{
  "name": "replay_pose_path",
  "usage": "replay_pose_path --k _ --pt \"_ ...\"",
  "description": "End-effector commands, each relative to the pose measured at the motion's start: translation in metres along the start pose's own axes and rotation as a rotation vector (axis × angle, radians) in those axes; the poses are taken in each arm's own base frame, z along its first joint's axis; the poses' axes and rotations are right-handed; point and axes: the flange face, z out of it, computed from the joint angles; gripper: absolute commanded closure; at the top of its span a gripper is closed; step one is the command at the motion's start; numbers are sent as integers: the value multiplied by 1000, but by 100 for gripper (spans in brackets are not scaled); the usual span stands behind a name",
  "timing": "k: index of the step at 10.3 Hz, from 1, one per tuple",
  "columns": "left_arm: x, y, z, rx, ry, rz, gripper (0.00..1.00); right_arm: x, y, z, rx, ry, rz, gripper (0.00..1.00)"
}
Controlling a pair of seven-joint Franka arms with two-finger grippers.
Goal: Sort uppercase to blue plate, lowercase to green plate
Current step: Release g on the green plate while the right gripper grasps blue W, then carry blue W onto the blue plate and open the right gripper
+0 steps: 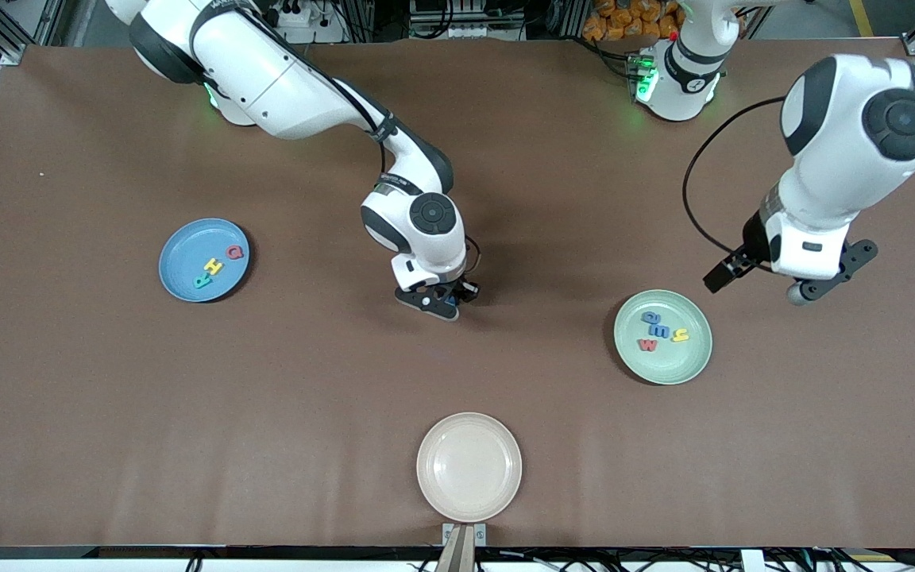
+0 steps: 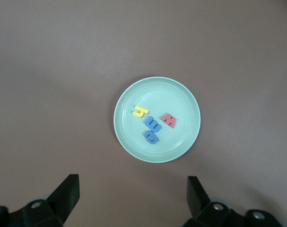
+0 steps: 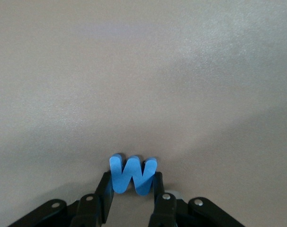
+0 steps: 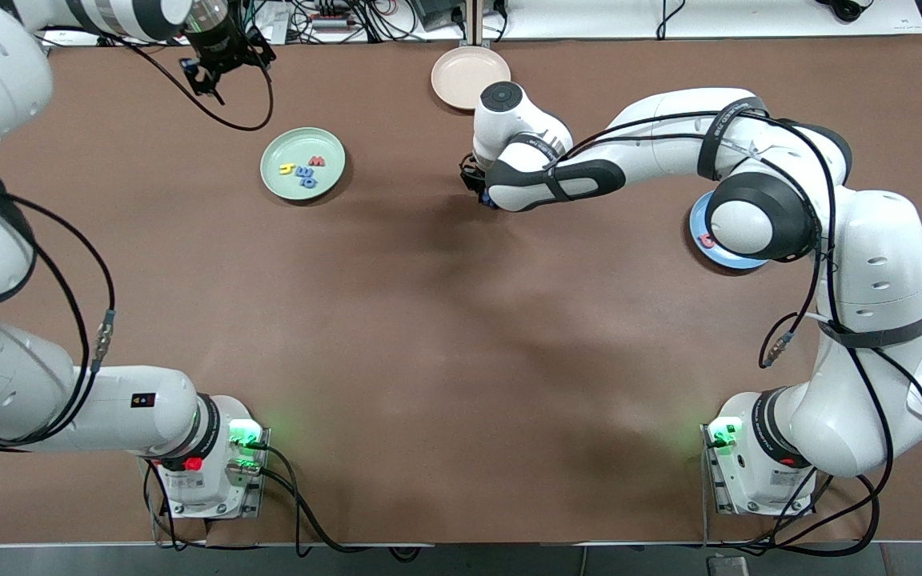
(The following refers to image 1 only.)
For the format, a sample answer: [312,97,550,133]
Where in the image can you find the green round plate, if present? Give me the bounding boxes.
[613,289,713,386]

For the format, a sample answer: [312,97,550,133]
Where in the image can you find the beige round plate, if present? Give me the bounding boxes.
[416,412,523,524]

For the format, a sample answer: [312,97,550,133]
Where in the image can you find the blue round plate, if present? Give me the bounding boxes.
[159,218,251,303]

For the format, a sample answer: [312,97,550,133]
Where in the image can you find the brown table cover sheet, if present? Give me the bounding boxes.
[0,40,915,549]

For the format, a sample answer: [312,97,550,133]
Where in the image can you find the orange packaged items pile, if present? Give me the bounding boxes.
[582,0,685,42]

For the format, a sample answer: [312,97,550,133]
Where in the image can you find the white power strip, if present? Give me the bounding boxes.
[271,0,317,29]

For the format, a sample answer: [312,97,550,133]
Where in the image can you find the grey metal mount bracket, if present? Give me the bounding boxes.
[442,523,488,547]

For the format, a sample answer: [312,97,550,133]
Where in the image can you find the dark equipment with cables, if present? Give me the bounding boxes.
[408,0,542,41]

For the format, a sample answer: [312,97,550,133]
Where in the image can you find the camera mount post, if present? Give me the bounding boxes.
[434,526,477,572]

